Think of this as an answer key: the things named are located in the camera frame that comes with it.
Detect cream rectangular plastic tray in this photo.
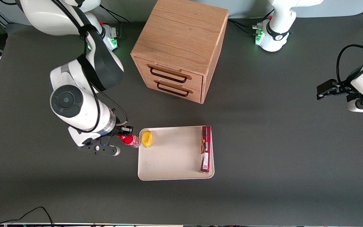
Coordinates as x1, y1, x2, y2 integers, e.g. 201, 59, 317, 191
137, 126, 215, 181

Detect yellow lemon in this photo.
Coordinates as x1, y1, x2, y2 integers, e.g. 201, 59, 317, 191
141, 130, 153, 148

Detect red tartan shortbread box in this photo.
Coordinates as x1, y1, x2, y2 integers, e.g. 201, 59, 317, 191
200, 126, 212, 173

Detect red coke bottle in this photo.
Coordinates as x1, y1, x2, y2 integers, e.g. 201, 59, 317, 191
117, 133, 141, 148

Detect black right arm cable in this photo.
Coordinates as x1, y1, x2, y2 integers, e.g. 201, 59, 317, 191
51, 0, 129, 133

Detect black right base cables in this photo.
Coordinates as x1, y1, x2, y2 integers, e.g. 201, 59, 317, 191
99, 4, 130, 24

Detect black left base cables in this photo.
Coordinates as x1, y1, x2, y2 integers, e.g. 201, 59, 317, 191
228, 18, 263, 36

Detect dark grey arm cable sleeve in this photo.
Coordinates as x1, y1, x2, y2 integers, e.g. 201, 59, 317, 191
77, 25, 124, 91

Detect wooden drawer front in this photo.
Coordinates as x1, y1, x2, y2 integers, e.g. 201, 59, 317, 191
143, 76, 203, 103
134, 57, 204, 91

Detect wooden two-drawer cabinet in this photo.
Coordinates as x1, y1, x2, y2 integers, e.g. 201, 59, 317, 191
130, 0, 229, 104

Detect black drawer handle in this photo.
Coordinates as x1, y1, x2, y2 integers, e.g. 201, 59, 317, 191
156, 82, 190, 97
149, 67, 188, 84

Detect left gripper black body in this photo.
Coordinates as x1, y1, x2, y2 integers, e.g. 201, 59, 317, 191
335, 68, 363, 97

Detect black base cables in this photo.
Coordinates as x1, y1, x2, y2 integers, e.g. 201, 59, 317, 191
99, 4, 130, 24
228, 18, 263, 36

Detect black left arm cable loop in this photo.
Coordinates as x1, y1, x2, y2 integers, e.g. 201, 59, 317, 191
336, 44, 363, 84

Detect black table edge cable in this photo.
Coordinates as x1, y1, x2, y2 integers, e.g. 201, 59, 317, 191
0, 206, 55, 227

